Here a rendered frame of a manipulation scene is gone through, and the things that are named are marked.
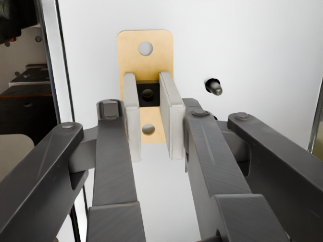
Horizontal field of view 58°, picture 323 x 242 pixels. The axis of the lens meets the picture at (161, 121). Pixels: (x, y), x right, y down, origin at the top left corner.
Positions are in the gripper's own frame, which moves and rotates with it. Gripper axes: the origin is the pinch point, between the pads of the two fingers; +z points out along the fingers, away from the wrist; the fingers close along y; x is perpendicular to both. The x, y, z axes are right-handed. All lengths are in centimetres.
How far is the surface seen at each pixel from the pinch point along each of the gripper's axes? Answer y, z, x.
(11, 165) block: -11.7, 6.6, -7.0
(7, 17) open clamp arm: -8.5, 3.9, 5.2
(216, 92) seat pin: 4.8, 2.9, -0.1
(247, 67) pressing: 7.6, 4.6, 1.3
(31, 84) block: -14.8, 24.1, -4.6
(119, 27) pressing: -1.6, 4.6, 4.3
